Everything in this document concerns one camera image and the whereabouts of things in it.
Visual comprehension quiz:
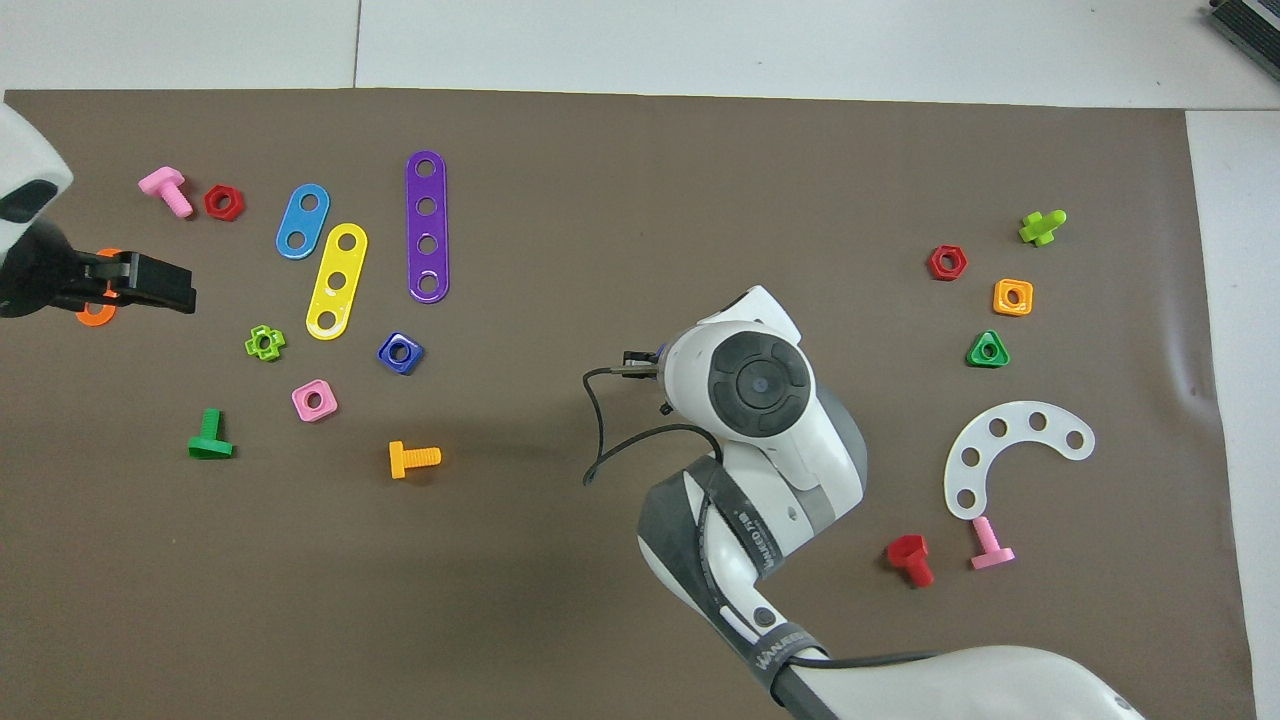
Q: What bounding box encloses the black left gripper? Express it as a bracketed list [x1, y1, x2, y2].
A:
[0, 220, 198, 319]

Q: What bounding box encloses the blue square toy nut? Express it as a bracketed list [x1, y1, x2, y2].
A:
[377, 331, 426, 377]

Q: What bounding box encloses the large pink toy screw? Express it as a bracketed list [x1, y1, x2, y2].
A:
[138, 166, 194, 219]

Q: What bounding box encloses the pink square toy nut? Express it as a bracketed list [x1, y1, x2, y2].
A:
[291, 379, 339, 424]

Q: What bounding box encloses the orange toy screw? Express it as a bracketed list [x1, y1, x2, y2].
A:
[388, 440, 442, 481]

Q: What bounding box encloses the red toy screw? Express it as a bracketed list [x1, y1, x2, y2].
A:
[885, 534, 936, 589]

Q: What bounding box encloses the small pink toy screw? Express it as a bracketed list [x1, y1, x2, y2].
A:
[969, 515, 1017, 572]

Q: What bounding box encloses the lime green toy screw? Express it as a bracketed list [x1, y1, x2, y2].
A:
[1018, 209, 1068, 248]

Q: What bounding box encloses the orange heart-shaped plate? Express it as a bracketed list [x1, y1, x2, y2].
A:
[75, 248, 126, 329]

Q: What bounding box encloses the brown table mat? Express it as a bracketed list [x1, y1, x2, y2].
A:
[0, 88, 1259, 720]

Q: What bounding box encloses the blue two-hole strip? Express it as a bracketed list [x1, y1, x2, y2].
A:
[275, 183, 331, 261]

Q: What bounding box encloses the yellow three-hole strip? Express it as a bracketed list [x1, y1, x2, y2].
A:
[305, 222, 369, 342]

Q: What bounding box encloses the purple four-hole strip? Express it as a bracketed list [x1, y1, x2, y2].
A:
[405, 150, 451, 304]

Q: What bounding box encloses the white curved perforated plate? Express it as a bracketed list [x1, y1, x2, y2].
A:
[943, 401, 1097, 521]

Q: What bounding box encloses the black grey ribbed device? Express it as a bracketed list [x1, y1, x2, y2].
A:
[1205, 0, 1280, 56]

